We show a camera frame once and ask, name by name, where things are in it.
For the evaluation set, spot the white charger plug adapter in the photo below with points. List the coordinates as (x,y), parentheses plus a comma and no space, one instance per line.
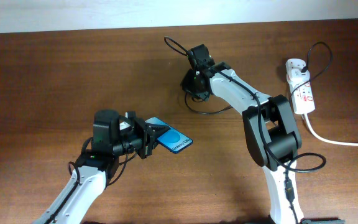
(295,76)

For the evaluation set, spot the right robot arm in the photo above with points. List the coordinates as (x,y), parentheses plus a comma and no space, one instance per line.
(271,133)

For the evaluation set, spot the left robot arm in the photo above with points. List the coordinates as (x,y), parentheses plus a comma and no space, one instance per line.
(114,135)

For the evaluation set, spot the blue Galaxy smartphone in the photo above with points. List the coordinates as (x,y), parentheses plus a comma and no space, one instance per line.
(173,140)

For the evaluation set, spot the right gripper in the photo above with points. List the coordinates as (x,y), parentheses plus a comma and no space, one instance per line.
(190,83)

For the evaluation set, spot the white power extension strip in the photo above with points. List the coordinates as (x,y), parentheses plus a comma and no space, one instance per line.
(301,94)

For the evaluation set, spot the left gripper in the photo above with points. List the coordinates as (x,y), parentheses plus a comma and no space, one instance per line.
(148,136)

